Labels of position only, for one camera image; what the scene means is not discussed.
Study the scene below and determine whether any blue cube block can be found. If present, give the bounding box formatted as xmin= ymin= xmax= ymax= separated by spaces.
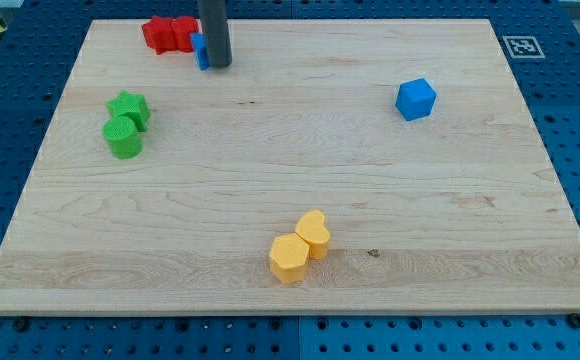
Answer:
xmin=395 ymin=78 xmax=437 ymax=121

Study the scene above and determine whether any blue triangle block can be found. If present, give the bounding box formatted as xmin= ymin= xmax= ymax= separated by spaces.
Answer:
xmin=190 ymin=33 xmax=210 ymax=71

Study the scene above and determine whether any yellow heart block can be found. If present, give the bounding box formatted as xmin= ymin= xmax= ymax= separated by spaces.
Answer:
xmin=295 ymin=210 xmax=331 ymax=259

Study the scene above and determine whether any yellow hexagon block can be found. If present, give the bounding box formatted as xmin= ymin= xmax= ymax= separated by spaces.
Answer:
xmin=269 ymin=233 xmax=310 ymax=284

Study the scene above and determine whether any light wooden board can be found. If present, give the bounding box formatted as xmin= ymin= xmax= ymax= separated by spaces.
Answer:
xmin=0 ymin=19 xmax=580 ymax=317

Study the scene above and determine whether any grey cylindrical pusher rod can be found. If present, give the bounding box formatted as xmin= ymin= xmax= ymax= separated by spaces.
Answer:
xmin=197 ymin=0 xmax=232 ymax=69

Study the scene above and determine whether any green cylinder block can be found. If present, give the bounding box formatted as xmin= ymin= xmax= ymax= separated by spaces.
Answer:
xmin=102 ymin=116 xmax=143 ymax=159

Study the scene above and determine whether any green star block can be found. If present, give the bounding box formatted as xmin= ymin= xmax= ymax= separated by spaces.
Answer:
xmin=106 ymin=90 xmax=151 ymax=132

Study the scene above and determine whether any red cylinder block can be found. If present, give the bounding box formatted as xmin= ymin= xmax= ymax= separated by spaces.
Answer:
xmin=171 ymin=16 xmax=199 ymax=53

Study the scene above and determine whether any red star block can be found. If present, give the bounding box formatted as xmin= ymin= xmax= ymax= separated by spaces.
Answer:
xmin=141 ymin=15 xmax=178 ymax=55

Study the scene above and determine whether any white fiducial marker tag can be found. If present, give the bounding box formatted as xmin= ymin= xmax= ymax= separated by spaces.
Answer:
xmin=503 ymin=35 xmax=545 ymax=59

